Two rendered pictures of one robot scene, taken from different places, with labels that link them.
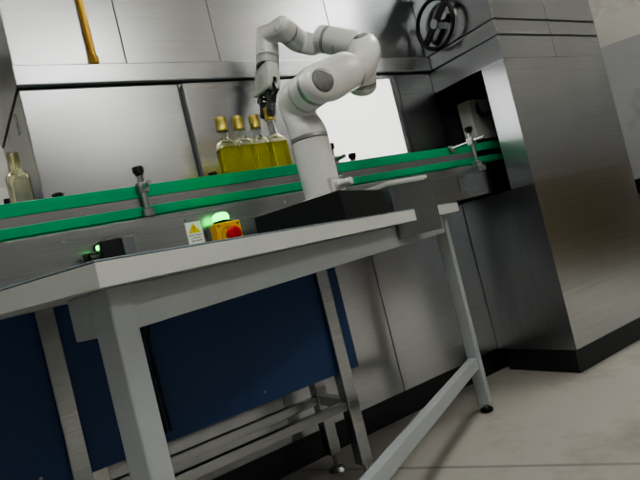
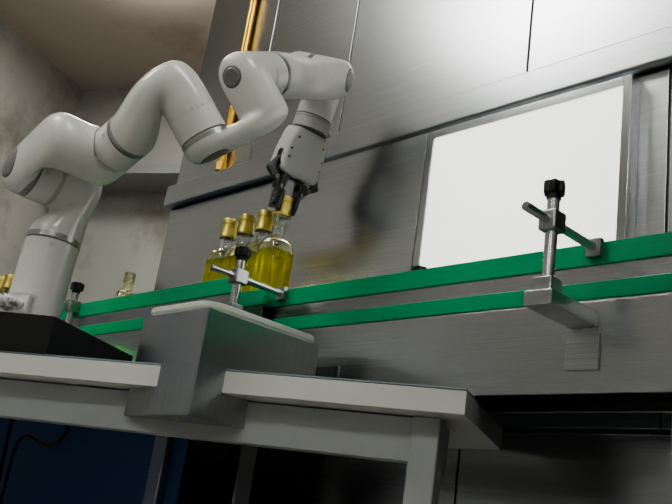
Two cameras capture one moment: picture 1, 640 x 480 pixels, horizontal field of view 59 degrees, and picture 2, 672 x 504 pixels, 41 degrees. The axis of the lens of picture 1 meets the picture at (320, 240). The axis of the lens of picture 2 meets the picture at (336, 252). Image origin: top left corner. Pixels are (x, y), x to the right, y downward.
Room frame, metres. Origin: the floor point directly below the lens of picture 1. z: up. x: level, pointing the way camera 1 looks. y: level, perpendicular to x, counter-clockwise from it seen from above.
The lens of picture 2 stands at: (1.69, -1.63, 0.53)
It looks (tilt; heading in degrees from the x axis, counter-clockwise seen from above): 18 degrees up; 81
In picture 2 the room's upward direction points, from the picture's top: 9 degrees clockwise
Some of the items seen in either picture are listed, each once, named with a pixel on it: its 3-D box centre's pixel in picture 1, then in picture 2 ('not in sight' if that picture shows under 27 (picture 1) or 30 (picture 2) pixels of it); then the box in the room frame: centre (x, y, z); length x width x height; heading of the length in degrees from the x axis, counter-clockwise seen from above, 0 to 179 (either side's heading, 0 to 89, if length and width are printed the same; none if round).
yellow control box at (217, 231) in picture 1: (226, 237); not in sight; (1.49, 0.24, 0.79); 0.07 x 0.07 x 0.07; 33
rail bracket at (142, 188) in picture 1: (146, 190); (61, 308); (1.41, 0.39, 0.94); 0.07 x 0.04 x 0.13; 33
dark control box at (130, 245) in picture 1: (116, 257); not in sight; (1.33, 0.47, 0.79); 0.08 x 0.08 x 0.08; 33
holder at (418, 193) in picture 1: (383, 204); (241, 359); (1.78, -0.22, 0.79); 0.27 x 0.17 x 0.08; 33
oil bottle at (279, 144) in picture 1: (281, 166); (269, 289); (1.83, 0.06, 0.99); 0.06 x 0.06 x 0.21; 34
